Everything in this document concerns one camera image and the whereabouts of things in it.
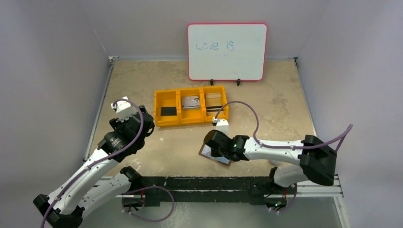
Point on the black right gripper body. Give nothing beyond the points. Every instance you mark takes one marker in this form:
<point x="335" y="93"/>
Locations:
<point x="215" y="138"/>

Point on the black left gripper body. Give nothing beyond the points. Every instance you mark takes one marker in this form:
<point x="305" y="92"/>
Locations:
<point x="118" y="125"/>

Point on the small clear plastic cup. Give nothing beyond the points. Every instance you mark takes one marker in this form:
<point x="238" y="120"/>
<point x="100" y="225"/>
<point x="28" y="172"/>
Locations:
<point x="275" y="163"/>

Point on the yellow three-compartment plastic bin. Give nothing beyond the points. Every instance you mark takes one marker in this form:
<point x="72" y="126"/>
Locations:
<point x="172" y="98"/>

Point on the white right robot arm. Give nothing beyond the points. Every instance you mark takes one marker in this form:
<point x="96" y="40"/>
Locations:
<point x="309" y="159"/>

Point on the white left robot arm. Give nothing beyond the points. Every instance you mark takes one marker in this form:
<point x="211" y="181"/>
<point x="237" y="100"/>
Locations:
<point x="73" y="201"/>

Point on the striped card stack in bin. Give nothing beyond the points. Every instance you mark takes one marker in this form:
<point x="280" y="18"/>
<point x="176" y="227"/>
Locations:
<point x="190" y="102"/>

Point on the black card in bin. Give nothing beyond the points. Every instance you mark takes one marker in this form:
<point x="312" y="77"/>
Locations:
<point x="168" y="111"/>

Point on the pink-framed whiteboard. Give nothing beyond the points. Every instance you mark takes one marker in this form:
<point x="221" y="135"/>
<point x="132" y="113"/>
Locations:
<point x="226" y="51"/>

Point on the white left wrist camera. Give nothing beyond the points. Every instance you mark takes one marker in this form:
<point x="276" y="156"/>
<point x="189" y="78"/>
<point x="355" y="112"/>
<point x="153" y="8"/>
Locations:
<point x="124" y="110"/>

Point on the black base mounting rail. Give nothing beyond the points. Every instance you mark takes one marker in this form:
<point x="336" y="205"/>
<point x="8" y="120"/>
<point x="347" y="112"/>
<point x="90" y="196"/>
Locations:
<point x="254" y="190"/>

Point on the aluminium frame rail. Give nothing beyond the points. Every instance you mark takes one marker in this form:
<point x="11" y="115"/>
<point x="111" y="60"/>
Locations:
<point x="310" y="189"/>

